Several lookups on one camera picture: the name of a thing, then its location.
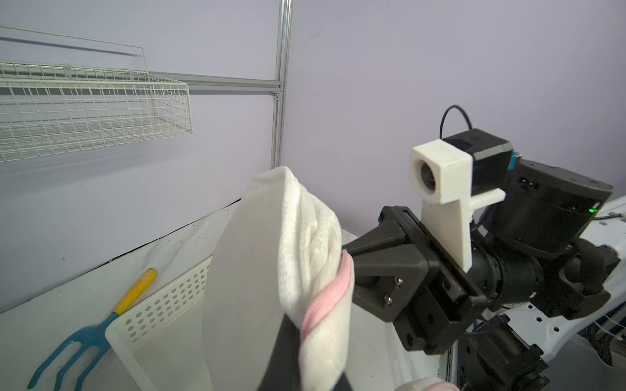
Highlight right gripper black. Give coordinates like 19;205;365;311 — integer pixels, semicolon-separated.
343;206;488;355

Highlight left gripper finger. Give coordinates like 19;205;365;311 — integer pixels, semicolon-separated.
258;315;301;391

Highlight pink trimmed laundry bag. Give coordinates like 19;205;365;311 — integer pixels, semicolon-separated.
202;166;355;390

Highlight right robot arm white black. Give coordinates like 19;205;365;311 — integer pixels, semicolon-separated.
346;161;619;390

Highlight white plastic basket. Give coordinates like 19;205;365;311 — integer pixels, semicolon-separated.
105;258;213;390

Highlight blue yellow garden fork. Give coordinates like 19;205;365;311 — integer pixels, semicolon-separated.
27;269;159;391

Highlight aluminium frame rail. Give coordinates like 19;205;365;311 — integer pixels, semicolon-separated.
150;72;282;94

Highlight white wire wall basket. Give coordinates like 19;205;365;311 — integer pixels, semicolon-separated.
0;26;194;163

